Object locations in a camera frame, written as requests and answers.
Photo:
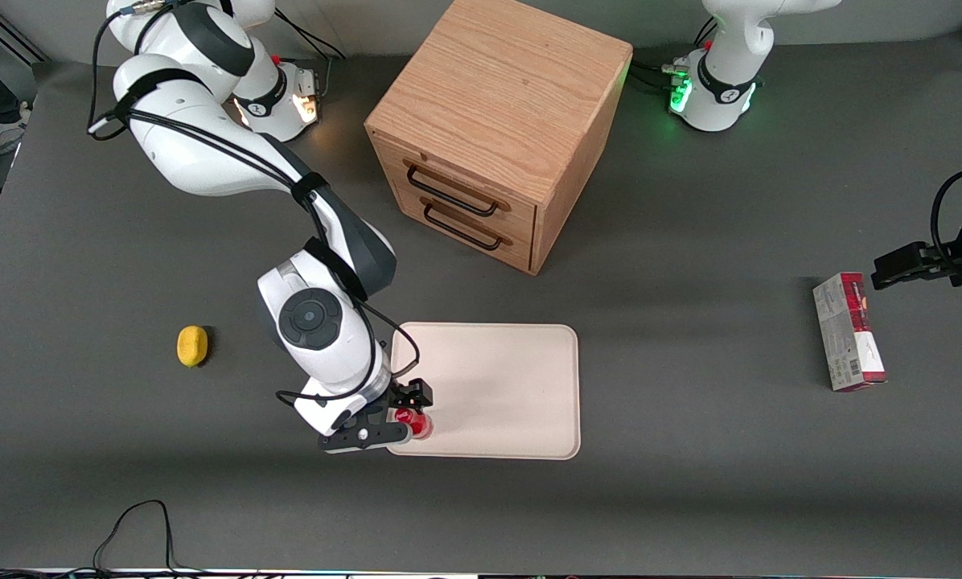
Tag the wooden drawer front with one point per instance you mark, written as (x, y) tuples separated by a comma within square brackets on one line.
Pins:
[(517, 211), (513, 249)]

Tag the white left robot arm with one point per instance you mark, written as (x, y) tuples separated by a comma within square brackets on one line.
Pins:
[(722, 88)]

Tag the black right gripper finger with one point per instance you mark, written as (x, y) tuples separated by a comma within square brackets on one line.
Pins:
[(414, 394), (375, 418)]

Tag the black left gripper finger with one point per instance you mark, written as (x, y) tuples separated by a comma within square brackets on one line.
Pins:
[(915, 276), (903, 259)]

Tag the white rectangular tray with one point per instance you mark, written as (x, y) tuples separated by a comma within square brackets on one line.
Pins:
[(497, 386)]

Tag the white sneaker shoe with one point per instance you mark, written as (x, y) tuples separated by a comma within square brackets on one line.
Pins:
[(2, 137)]

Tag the wooden drawer cabinet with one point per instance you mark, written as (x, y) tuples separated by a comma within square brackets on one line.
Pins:
[(497, 88)]

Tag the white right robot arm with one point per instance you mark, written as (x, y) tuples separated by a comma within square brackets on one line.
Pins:
[(183, 145)]

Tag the red coke bottle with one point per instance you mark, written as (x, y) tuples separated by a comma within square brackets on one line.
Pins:
[(421, 425)]

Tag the aluminium frame profile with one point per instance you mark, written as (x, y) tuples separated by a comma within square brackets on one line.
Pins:
[(6, 32)]

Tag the red and white carton box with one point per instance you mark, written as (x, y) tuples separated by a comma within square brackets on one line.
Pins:
[(847, 334)]

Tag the yellow lemon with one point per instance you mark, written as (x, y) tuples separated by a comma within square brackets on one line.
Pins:
[(192, 346)]

